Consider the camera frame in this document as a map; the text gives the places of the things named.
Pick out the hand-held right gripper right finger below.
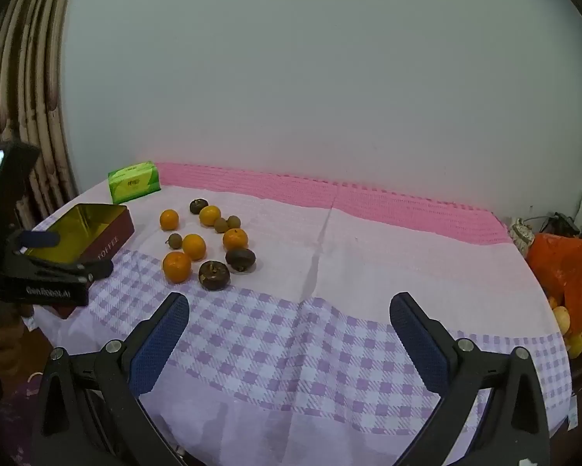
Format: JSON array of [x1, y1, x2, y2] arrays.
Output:
[[389, 292, 551, 466]]

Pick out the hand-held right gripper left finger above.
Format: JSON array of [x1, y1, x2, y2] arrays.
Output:
[[29, 292, 195, 466]]

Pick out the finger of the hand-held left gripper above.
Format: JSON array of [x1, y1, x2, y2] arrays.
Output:
[[21, 252, 115, 283], [10, 230, 62, 253]]

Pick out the dark red tin box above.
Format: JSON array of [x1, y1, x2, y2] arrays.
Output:
[[18, 204, 135, 320]]

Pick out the person's left hand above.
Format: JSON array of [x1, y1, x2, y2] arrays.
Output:
[[0, 308, 24, 386]]

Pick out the green tissue pack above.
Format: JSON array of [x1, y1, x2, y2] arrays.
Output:
[[108, 161, 162, 205]]

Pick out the pink and purple checked tablecloth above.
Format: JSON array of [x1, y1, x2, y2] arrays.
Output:
[[21, 162, 578, 466]]

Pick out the orange plastic bag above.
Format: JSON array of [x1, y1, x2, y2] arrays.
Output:
[[526, 233, 582, 332]]

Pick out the white rope ball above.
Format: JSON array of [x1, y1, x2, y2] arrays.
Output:
[[509, 218, 537, 256]]

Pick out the black cables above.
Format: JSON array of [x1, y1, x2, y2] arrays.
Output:
[[538, 211, 582, 236]]

